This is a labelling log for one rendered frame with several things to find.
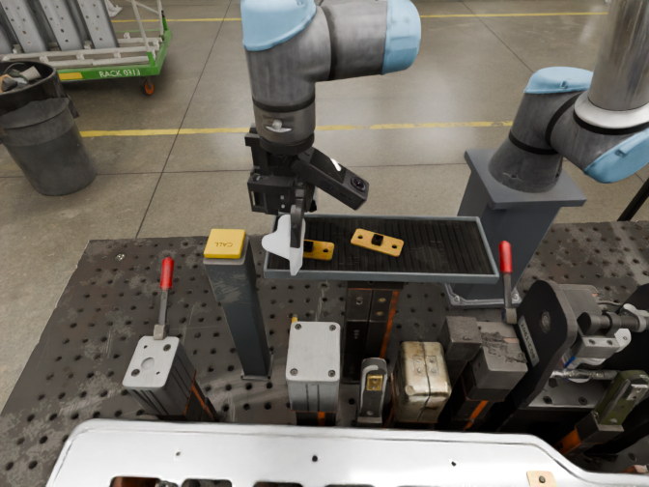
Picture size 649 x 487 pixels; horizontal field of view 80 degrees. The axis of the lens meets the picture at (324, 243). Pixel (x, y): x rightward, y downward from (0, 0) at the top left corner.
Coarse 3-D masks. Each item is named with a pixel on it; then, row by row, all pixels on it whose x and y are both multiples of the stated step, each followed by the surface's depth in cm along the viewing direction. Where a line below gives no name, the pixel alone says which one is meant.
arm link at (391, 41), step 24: (336, 0) 45; (360, 0) 43; (384, 0) 43; (408, 0) 43; (336, 24) 40; (360, 24) 40; (384, 24) 41; (408, 24) 42; (336, 48) 40; (360, 48) 41; (384, 48) 42; (408, 48) 43; (336, 72) 43; (360, 72) 44; (384, 72) 45
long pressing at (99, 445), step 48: (96, 432) 60; (144, 432) 60; (192, 432) 60; (240, 432) 60; (288, 432) 60; (336, 432) 60; (384, 432) 60; (432, 432) 60; (480, 432) 60; (48, 480) 56; (96, 480) 55; (240, 480) 55; (288, 480) 56; (336, 480) 55; (384, 480) 55; (432, 480) 55; (480, 480) 55; (576, 480) 55; (624, 480) 55
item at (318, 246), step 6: (306, 240) 66; (306, 246) 64; (312, 246) 64; (318, 246) 65; (324, 246) 65; (330, 246) 65; (306, 252) 64; (312, 252) 64; (318, 252) 64; (324, 252) 64; (330, 252) 64; (312, 258) 63; (318, 258) 63; (324, 258) 63; (330, 258) 63
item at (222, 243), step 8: (216, 232) 68; (224, 232) 68; (232, 232) 68; (240, 232) 68; (208, 240) 66; (216, 240) 66; (224, 240) 66; (232, 240) 66; (240, 240) 66; (208, 248) 65; (216, 248) 65; (224, 248) 65; (232, 248) 65; (240, 248) 65; (208, 256) 65; (216, 256) 65; (224, 256) 65; (232, 256) 64
